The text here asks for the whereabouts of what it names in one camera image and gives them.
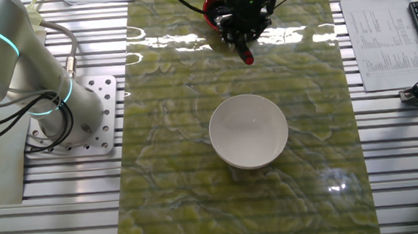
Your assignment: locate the white bowl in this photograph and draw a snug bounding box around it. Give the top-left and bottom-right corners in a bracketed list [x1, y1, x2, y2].
[206, 91, 292, 173]

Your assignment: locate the printed table paper sheet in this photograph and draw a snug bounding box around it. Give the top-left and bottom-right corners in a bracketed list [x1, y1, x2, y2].
[339, 0, 418, 94]

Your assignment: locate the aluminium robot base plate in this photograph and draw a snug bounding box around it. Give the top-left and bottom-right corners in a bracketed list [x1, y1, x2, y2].
[20, 74, 123, 161]

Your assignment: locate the black ladle with red ring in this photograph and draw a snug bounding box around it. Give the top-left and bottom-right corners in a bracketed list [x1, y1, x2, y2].
[235, 42, 255, 67]

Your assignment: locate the yellow-green fly swatter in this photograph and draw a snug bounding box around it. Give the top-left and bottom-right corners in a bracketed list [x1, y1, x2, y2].
[25, 0, 47, 29]

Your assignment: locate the black cable bundle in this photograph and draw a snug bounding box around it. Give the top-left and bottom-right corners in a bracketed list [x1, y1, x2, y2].
[0, 88, 78, 157]

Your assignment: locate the green marble pattern mat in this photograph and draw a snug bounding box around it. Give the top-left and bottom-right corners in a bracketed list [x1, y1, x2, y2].
[99, 0, 383, 234]

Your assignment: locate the grey robot hose with connector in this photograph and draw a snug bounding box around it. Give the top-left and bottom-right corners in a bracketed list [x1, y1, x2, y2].
[38, 17, 82, 82]

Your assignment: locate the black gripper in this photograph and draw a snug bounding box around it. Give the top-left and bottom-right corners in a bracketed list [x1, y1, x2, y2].
[215, 0, 280, 53]

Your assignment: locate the red bowl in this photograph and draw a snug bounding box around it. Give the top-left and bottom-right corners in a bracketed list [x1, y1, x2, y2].
[202, 0, 228, 32]

